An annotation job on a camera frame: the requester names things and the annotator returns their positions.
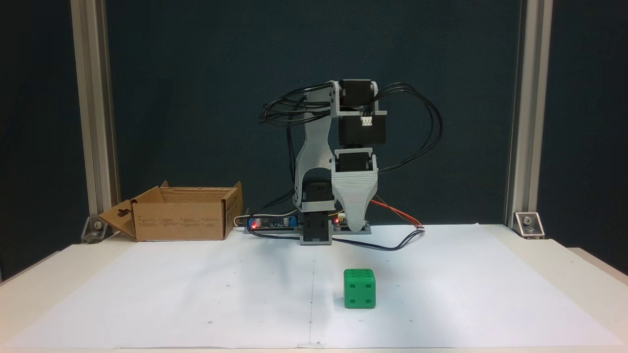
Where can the aluminium frame post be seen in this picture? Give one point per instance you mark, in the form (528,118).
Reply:
(93,98)
(532,98)

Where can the metal corner bracket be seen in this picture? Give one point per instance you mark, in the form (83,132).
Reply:
(529,224)
(95,229)

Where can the green die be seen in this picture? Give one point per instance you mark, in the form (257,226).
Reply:
(359,289)

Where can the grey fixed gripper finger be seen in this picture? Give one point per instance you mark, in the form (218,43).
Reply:
(357,196)

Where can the white paper sheet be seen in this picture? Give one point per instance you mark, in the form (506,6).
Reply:
(196,294)

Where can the brown cardboard box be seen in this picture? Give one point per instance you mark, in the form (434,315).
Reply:
(181,223)

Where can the power board with blue part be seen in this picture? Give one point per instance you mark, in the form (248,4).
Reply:
(267,224)

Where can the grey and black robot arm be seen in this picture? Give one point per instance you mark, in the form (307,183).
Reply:
(314,147)

